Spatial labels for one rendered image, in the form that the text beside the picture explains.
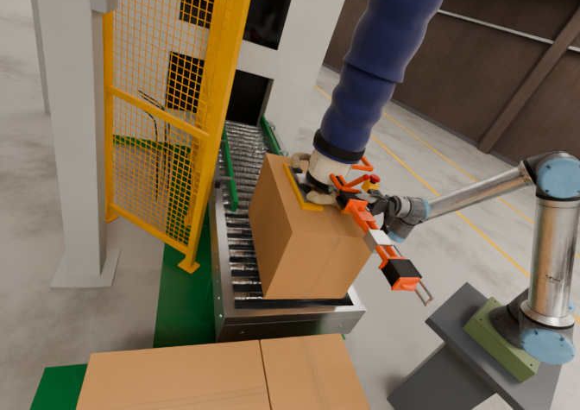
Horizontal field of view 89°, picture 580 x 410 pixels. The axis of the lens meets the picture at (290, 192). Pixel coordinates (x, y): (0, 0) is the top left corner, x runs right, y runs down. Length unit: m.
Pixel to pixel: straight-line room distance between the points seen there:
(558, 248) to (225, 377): 1.22
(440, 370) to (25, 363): 1.98
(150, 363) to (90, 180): 0.90
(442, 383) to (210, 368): 1.17
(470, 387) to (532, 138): 8.86
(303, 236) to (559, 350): 0.96
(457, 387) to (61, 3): 2.30
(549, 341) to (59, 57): 2.04
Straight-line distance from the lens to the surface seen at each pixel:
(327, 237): 1.15
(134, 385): 1.26
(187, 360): 1.29
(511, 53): 10.60
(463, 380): 1.85
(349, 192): 1.17
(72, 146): 1.63
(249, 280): 1.53
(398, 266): 0.93
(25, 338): 2.05
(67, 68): 1.49
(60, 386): 1.90
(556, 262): 1.33
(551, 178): 1.22
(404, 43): 1.13
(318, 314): 1.48
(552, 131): 10.19
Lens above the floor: 1.70
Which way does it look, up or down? 31 degrees down
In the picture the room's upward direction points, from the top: 21 degrees clockwise
